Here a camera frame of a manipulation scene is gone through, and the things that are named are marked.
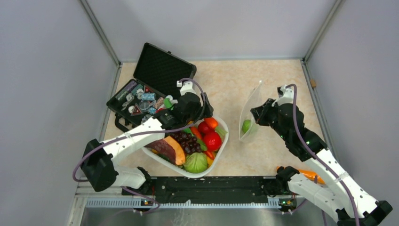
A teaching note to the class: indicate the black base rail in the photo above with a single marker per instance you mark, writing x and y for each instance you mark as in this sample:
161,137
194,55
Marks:
214,190

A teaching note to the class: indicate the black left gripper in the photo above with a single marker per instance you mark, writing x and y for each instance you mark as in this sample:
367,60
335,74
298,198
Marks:
209,110

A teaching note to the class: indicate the green toy lettuce leaf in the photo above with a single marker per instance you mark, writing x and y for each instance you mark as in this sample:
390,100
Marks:
221,131

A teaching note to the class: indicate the clear zip top bag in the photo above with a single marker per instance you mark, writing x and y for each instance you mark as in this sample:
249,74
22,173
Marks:
253,101

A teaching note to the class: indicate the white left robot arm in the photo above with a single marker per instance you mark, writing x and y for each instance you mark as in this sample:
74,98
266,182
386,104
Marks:
101,160

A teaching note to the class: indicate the white plastic basket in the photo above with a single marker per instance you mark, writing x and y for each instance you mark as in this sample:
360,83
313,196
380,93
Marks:
179,168

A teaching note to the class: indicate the green toy cucumber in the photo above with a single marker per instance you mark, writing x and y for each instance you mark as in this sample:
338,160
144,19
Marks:
168,104

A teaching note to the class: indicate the large green toy cabbage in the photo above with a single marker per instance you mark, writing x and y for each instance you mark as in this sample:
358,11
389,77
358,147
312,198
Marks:
196,163

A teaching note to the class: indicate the small red toy tomato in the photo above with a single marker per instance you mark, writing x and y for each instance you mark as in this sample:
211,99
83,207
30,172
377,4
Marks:
204,128

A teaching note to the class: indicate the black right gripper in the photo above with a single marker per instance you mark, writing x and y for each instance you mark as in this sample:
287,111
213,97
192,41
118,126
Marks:
259,114

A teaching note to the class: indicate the red toy chili pepper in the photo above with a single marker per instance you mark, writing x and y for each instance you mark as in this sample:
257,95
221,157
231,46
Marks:
210,155

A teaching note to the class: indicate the black foam-lined case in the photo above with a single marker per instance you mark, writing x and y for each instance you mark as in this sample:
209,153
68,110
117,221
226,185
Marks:
154,78

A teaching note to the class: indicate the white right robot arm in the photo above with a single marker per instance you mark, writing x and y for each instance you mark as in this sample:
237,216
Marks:
341,197

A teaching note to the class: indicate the small green toy cabbage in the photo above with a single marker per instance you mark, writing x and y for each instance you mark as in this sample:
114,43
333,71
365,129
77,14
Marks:
246,126

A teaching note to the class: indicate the orange toy carrot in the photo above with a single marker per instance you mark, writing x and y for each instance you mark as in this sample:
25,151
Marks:
196,133

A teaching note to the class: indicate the purple toy grapes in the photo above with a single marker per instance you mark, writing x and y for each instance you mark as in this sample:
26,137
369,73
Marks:
187,141

